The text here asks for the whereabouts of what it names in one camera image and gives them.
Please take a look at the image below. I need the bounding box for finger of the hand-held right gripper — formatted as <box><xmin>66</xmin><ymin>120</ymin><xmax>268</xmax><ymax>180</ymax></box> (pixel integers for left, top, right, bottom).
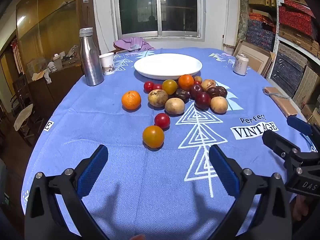
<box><xmin>287</xmin><ymin>116</ymin><xmax>320</xmax><ymax>153</ymax></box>
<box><xmin>262</xmin><ymin>130</ymin><xmax>302</xmax><ymax>159</ymax></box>

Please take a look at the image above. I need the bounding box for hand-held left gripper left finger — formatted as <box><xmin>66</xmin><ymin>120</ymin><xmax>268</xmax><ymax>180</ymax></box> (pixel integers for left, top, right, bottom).
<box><xmin>24</xmin><ymin>144</ymin><xmax>108</xmax><ymax>240</ymax></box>

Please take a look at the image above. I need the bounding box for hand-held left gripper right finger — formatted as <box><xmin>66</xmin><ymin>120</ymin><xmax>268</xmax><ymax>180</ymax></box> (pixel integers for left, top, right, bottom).
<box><xmin>209</xmin><ymin>144</ymin><xmax>292</xmax><ymax>240</ymax></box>

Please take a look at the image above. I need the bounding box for pale round potato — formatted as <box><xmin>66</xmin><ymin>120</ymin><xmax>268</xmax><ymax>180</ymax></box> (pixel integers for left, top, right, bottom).
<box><xmin>210</xmin><ymin>96</ymin><xmax>228</xmax><ymax>114</ymax></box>

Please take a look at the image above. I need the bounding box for orange tomato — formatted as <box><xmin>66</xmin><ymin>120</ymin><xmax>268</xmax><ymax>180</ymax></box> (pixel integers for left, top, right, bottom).
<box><xmin>142</xmin><ymin>125</ymin><xmax>165</xmax><ymax>148</ymax></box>

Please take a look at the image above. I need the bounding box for dark red plum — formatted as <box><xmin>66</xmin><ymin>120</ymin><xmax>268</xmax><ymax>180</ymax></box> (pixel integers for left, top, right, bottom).
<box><xmin>189</xmin><ymin>84</ymin><xmax>203</xmax><ymax>99</ymax></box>
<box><xmin>194</xmin><ymin>92</ymin><xmax>211</xmax><ymax>110</ymax></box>

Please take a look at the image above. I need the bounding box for mandarin orange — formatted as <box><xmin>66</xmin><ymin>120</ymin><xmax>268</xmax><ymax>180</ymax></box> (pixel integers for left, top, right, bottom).
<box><xmin>178</xmin><ymin>74</ymin><xmax>195</xmax><ymax>90</ymax></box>
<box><xmin>121</xmin><ymin>90</ymin><xmax>142</xmax><ymax>110</ymax></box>

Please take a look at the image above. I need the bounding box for tan round fruit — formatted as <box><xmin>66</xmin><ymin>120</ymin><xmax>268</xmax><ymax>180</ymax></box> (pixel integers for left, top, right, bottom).
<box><xmin>164</xmin><ymin>97</ymin><xmax>186</xmax><ymax>116</ymax></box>

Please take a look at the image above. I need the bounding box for pinkish tan fruit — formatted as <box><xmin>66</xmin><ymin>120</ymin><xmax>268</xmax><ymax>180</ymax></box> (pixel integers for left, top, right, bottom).
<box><xmin>201</xmin><ymin>79</ymin><xmax>216</xmax><ymax>92</ymax></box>

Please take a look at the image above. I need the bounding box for large tan scarred fruit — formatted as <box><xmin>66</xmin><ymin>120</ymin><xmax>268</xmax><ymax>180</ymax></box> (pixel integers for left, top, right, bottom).
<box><xmin>148</xmin><ymin>89</ymin><xmax>169</xmax><ymax>108</ymax></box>

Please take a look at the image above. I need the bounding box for yellow green tomato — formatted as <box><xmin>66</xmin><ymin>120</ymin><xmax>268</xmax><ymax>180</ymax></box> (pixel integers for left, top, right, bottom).
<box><xmin>162</xmin><ymin>79</ymin><xmax>178</xmax><ymax>95</ymax></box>

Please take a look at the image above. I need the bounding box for white plate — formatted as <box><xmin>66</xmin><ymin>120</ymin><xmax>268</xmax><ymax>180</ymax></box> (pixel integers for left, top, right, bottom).
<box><xmin>134</xmin><ymin>53</ymin><xmax>202</xmax><ymax>80</ymax></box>

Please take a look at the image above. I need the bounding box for person's right hand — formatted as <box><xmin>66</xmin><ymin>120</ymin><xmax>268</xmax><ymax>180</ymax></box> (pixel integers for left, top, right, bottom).
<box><xmin>292</xmin><ymin>194</ymin><xmax>310</xmax><ymax>222</ymax></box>

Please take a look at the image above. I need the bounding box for brown wrapped parcel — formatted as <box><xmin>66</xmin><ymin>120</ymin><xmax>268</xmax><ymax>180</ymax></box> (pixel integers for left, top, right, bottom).
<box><xmin>262</xmin><ymin>87</ymin><xmax>300</xmax><ymax>117</ymax></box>

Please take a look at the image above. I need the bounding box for blue printed tablecloth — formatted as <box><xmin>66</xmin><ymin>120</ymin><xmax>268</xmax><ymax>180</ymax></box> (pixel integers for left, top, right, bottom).
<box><xmin>21</xmin><ymin>47</ymin><xmax>315</xmax><ymax>240</ymax></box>

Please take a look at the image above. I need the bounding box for stack of dark grey boxes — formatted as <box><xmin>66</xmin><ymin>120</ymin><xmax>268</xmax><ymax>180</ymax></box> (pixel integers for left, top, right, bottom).
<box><xmin>270</xmin><ymin>42</ymin><xmax>320</xmax><ymax>105</ymax></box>

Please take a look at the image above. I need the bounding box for white beverage can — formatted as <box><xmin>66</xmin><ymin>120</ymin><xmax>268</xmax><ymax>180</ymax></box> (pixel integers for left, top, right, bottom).
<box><xmin>233</xmin><ymin>54</ymin><xmax>249</xmax><ymax>76</ymax></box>

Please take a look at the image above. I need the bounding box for beige cloth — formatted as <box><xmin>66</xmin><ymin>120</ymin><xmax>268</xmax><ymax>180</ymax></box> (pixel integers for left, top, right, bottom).
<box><xmin>14</xmin><ymin>104</ymin><xmax>34</xmax><ymax>132</ymax></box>

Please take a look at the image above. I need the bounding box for white metal shelf rack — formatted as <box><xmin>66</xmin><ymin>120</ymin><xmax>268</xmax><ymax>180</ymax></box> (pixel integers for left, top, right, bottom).
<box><xmin>266</xmin><ymin>0</ymin><xmax>320</xmax><ymax>80</ymax></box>

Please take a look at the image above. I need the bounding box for stack of blue patterned boxes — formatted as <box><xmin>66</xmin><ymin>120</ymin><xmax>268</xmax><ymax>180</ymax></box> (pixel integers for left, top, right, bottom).
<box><xmin>246</xmin><ymin>14</ymin><xmax>277</xmax><ymax>52</ymax></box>

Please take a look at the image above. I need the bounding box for stack of red patterned boxes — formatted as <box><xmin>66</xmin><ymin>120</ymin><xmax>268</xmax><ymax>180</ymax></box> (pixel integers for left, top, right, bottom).
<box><xmin>278</xmin><ymin>0</ymin><xmax>318</xmax><ymax>39</ymax></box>

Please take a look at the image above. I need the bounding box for dark wooden chair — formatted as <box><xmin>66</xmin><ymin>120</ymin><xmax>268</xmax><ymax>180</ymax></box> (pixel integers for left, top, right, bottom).
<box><xmin>11</xmin><ymin>74</ymin><xmax>44</xmax><ymax>145</ymax></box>

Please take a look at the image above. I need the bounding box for white paper cup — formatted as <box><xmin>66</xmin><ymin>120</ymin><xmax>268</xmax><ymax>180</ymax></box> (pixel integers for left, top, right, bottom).
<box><xmin>99</xmin><ymin>53</ymin><xmax>116</xmax><ymax>76</ymax></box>

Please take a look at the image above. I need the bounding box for white rag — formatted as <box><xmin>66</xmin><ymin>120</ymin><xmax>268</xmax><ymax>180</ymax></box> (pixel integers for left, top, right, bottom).
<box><xmin>32</xmin><ymin>61</ymin><xmax>59</xmax><ymax>84</ymax></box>

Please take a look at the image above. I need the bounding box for stainless steel bottle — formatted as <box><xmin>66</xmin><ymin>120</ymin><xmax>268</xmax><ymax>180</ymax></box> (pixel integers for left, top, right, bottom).
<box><xmin>79</xmin><ymin>27</ymin><xmax>105</xmax><ymax>87</ymax></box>

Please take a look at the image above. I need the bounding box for mottled green panel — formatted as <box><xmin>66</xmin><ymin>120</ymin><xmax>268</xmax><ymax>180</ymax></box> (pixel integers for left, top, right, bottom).
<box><xmin>236</xmin><ymin>0</ymin><xmax>250</xmax><ymax>45</ymax></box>

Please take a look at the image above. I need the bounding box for purple cloth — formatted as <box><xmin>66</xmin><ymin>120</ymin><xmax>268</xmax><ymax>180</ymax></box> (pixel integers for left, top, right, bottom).
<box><xmin>113</xmin><ymin>37</ymin><xmax>155</xmax><ymax>53</ymax></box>

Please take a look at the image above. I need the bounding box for sliding glass window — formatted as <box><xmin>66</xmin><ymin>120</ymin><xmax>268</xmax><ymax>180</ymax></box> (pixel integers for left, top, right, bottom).
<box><xmin>111</xmin><ymin>0</ymin><xmax>207</xmax><ymax>39</ymax></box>

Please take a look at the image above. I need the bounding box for wooden picture frame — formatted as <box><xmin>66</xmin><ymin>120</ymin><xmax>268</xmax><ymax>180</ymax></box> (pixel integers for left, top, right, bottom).
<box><xmin>232</xmin><ymin>40</ymin><xmax>275</xmax><ymax>75</ymax></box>

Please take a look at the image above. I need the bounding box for wooden wall cabinet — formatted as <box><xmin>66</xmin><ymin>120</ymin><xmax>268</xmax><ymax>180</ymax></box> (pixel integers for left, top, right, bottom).
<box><xmin>15</xmin><ymin>0</ymin><xmax>94</xmax><ymax>110</ymax></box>

